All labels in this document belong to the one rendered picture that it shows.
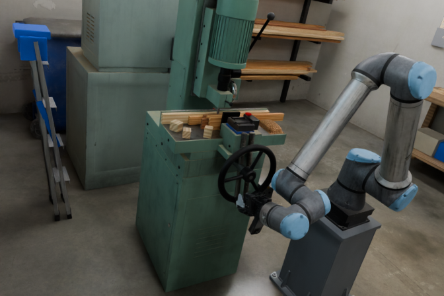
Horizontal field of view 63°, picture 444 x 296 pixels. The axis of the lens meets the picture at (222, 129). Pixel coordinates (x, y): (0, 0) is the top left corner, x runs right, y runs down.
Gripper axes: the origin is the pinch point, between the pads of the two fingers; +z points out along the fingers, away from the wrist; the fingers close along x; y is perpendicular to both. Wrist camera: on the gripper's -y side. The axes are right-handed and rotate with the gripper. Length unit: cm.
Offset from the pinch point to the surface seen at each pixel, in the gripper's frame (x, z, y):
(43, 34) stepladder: 66, 81, 74
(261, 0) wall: -189, 248, 158
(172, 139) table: 21.9, 20.2, 25.8
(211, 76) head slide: -3, 33, 54
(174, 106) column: 5, 58, 39
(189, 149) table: 14.6, 17.7, 21.4
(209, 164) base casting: 3.1, 20.5, 13.1
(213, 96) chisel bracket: -2, 28, 45
